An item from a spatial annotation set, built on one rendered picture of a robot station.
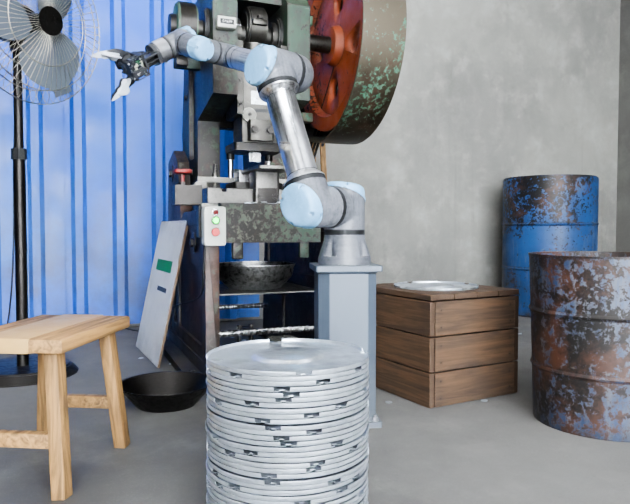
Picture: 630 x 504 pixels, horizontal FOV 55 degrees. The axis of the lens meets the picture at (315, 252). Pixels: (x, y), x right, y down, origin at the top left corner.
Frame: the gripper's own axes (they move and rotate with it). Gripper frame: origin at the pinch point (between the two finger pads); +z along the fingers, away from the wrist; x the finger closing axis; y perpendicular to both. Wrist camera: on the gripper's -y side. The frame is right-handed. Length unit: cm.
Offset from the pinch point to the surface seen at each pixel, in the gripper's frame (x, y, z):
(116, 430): 53, 73, 60
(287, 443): 17, 135, 45
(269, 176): 54, 19, -39
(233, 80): 23, -2, -49
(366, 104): 42, 32, -82
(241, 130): 41, 1, -43
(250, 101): 34, -1, -52
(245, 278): 83, 25, -11
